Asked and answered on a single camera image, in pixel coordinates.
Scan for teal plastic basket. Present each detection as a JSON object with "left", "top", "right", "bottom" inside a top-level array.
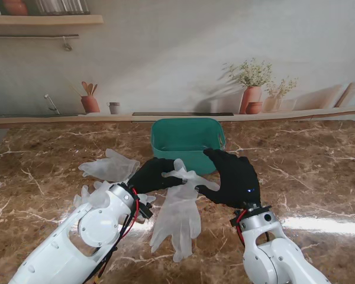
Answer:
[{"left": 150, "top": 117, "right": 227, "bottom": 175}]

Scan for red black arm cables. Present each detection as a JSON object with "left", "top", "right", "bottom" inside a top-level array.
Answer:
[
  {"left": 236, "top": 211, "right": 248, "bottom": 246},
  {"left": 88, "top": 189, "right": 143, "bottom": 284}
]

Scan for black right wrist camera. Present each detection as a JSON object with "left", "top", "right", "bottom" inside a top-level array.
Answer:
[{"left": 230, "top": 208, "right": 246, "bottom": 227}]

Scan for small dried flower bouquet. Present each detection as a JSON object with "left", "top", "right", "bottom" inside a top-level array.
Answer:
[{"left": 266, "top": 77, "right": 299, "bottom": 99}]

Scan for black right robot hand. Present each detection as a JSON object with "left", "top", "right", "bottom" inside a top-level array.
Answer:
[{"left": 196, "top": 148, "right": 261, "bottom": 209}]

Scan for red black right arm cables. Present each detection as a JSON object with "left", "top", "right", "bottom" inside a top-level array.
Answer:
[{"left": 236, "top": 211, "right": 248, "bottom": 246}]

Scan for metal wall rail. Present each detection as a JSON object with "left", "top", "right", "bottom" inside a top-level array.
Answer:
[{"left": 0, "top": 34, "right": 79, "bottom": 38}]

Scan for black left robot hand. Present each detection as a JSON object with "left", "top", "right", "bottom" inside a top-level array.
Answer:
[{"left": 127, "top": 157, "right": 186, "bottom": 198}]

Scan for terracotta utensil pot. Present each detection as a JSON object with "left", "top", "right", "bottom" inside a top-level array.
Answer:
[{"left": 80, "top": 95, "right": 101, "bottom": 114}]

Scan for chrome faucet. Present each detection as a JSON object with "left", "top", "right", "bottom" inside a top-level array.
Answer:
[{"left": 44, "top": 94, "right": 61, "bottom": 115}]

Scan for row of glass jars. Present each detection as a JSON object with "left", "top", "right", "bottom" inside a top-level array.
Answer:
[{"left": 35, "top": 0, "right": 91, "bottom": 15}]

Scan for red black left arm cables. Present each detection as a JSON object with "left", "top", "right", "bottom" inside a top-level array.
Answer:
[{"left": 88, "top": 189, "right": 143, "bottom": 284}]

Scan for pale wooden cutting board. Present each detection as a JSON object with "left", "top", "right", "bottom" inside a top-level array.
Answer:
[{"left": 334, "top": 77, "right": 355, "bottom": 108}]

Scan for terracotta jar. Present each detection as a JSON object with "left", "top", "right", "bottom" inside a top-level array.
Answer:
[{"left": 2, "top": 0, "right": 29, "bottom": 16}]

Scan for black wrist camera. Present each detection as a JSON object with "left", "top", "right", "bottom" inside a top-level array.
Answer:
[
  {"left": 138, "top": 202, "right": 154, "bottom": 220},
  {"left": 230, "top": 208, "right": 246, "bottom": 227}
]

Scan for wooden wall shelf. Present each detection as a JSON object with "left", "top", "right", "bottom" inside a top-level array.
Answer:
[{"left": 0, "top": 14, "right": 104, "bottom": 26}]

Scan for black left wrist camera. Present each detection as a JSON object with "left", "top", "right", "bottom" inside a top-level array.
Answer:
[{"left": 138, "top": 202, "right": 154, "bottom": 220}]

